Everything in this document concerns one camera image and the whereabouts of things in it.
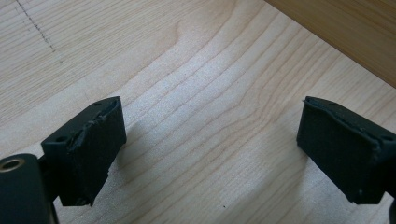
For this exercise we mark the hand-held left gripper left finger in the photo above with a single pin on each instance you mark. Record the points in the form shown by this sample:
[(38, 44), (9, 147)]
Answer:
[(87, 149)]

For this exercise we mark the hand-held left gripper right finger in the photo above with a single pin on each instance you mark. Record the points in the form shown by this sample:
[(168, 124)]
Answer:
[(345, 152)]

